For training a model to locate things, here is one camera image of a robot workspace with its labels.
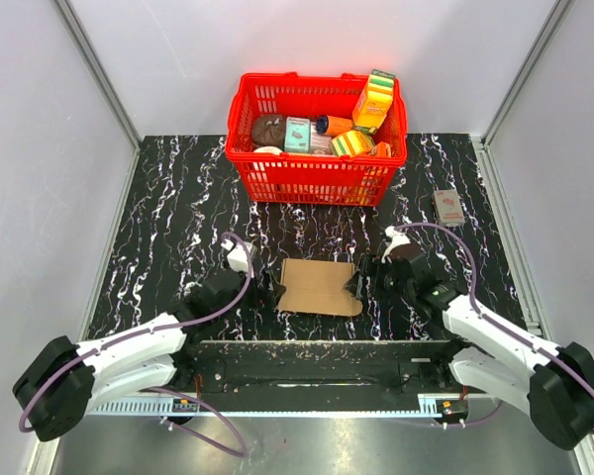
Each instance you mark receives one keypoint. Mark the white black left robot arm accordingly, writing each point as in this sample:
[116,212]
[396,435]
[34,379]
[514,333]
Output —
[68,380]

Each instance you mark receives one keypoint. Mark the red plastic shopping basket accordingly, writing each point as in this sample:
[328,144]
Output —
[305,177]

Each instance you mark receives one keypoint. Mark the small orange packet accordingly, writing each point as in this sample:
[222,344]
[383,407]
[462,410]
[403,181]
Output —
[382,150]

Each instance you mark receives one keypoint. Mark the right aluminium frame post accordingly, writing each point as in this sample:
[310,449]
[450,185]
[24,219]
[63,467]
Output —
[548,30]

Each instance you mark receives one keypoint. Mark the left aluminium frame post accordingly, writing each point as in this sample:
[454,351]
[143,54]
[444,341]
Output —
[87,51]

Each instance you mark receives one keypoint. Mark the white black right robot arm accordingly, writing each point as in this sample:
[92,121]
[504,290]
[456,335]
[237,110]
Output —
[552,384]

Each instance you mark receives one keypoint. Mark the white Kamenoko sponge pack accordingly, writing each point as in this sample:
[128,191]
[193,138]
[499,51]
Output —
[448,208]

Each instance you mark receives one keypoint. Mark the pink white small box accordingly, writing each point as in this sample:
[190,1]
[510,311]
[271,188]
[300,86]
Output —
[320,145]

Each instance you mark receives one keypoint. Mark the aluminium slotted rail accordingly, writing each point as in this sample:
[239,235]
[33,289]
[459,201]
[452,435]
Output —
[294,402]

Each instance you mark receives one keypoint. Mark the teal white small box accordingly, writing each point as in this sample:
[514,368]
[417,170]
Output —
[297,137]

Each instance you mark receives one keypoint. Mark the white round lid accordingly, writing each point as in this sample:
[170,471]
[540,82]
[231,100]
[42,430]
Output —
[274,150]

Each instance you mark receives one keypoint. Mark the aluminium frame post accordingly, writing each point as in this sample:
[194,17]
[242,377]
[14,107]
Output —
[548,30]
[87,51]

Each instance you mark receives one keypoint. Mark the orange cylindrical can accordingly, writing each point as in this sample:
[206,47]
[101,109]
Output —
[332,126]

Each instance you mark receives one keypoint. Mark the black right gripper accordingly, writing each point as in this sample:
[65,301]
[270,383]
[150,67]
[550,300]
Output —
[373,267]

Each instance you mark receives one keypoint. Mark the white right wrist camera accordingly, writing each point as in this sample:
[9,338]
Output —
[395,238]

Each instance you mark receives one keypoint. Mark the tall orange sponge pack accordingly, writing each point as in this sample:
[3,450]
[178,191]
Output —
[374,102]

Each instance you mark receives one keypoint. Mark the brown cardboard box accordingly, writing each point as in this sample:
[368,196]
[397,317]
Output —
[317,287]

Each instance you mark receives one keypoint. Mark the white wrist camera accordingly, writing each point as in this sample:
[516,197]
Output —
[395,238]
[237,259]

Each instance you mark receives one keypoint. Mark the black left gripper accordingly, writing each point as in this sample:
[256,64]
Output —
[276,289]

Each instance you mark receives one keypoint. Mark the yellow green sponge pack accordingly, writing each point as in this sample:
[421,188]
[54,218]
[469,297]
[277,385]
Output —
[352,143]

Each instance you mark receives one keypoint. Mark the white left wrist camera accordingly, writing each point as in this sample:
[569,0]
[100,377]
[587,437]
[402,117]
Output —
[237,259]

